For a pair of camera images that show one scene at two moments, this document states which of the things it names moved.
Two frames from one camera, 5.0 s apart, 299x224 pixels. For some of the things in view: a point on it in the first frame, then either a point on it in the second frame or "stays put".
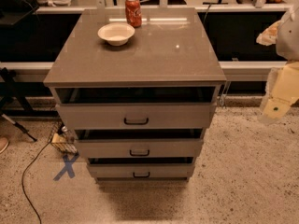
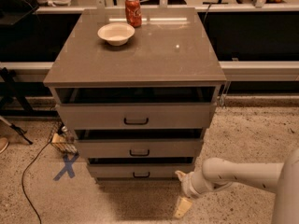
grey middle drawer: [144, 147] stays put
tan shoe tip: [4, 142] stays put
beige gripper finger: [275, 109] -> [184, 205]
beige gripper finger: [268, 36] -> [180, 175]
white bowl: [116, 34] stays put
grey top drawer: [135, 116] stays put
